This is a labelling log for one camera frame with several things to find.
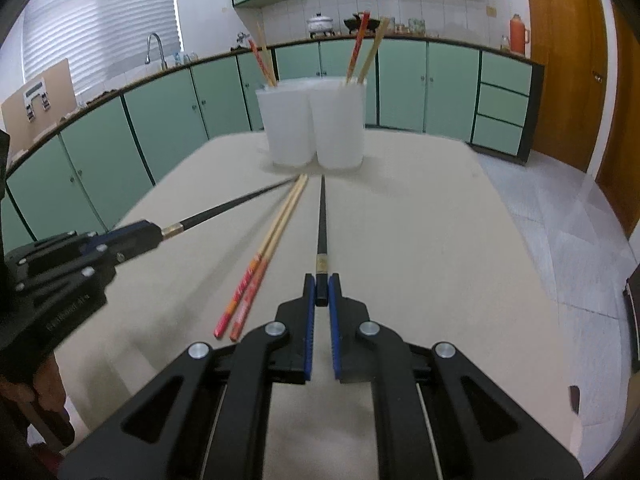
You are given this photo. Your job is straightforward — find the person's hand holding gripper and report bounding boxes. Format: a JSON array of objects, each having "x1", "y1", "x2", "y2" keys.
[{"x1": 1, "y1": 354, "x2": 70, "y2": 431}]

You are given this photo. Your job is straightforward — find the wooden chopstick in left cup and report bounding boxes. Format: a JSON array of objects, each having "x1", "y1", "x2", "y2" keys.
[{"x1": 257, "y1": 24, "x2": 278, "y2": 87}]

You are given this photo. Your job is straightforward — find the right white plastic cup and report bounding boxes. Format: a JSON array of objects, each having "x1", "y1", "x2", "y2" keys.
[{"x1": 308, "y1": 77, "x2": 367, "y2": 170}]

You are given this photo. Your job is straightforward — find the wooden chopstick in right cup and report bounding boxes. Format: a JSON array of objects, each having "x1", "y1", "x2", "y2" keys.
[{"x1": 357, "y1": 16, "x2": 390, "y2": 84}]

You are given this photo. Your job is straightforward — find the left white plastic cup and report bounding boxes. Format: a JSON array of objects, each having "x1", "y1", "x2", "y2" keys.
[{"x1": 255, "y1": 78, "x2": 316, "y2": 168}]

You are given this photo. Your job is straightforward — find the white window blind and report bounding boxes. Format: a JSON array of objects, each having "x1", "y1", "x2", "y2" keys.
[{"x1": 22, "y1": 0, "x2": 182, "y2": 93}]

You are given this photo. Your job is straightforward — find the white cooking pot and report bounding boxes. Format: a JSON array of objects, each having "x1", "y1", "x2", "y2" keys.
[{"x1": 307, "y1": 13, "x2": 334, "y2": 38}]

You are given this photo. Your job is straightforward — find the orange thermos flask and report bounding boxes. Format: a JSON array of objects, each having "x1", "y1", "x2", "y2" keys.
[{"x1": 509, "y1": 13, "x2": 529, "y2": 55}]

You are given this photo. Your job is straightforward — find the red chopstick in left cup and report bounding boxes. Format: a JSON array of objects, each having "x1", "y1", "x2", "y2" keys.
[{"x1": 248, "y1": 39, "x2": 276, "y2": 88}]

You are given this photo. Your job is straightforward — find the red orange patterned chopstick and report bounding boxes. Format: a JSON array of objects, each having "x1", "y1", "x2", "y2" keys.
[{"x1": 213, "y1": 176, "x2": 303, "y2": 339}]

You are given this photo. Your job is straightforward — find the wooden door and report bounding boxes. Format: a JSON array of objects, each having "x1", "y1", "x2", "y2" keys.
[{"x1": 529, "y1": 0, "x2": 639, "y2": 235}]

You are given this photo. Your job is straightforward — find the brown cardboard box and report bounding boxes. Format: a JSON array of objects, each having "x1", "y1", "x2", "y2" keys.
[{"x1": 1, "y1": 58, "x2": 77, "y2": 153}]

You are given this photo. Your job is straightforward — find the wooden chopstick in cup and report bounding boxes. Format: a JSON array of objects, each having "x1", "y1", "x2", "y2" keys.
[
  {"x1": 257, "y1": 24, "x2": 278, "y2": 87},
  {"x1": 357, "y1": 16, "x2": 390, "y2": 84}
]

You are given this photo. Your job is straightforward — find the black chopstick gold band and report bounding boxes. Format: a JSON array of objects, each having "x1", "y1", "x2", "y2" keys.
[{"x1": 162, "y1": 176, "x2": 298, "y2": 240}]

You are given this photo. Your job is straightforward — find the black wok with lid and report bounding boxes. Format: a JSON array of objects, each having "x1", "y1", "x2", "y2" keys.
[{"x1": 343, "y1": 13, "x2": 380, "y2": 34}]

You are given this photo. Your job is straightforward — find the green lower kitchen cabinets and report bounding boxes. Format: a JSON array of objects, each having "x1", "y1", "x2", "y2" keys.
[{"x1": 1, "y1": 39, "x2": 544, "y2": 249}]

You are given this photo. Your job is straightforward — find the chrome kitchen faucet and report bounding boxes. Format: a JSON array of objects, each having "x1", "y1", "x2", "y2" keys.
[{"x1": 144, "y1": 32, "x2": 168, "y2": 72}]

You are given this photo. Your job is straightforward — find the white plastic cup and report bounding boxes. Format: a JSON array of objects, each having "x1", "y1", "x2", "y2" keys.
[
  {"x1": 255, "y1": 78, "x2": 316, "y2": 168},
  {"x1": 308, "y1": 77, "x2": 367, "y2": 170}
]

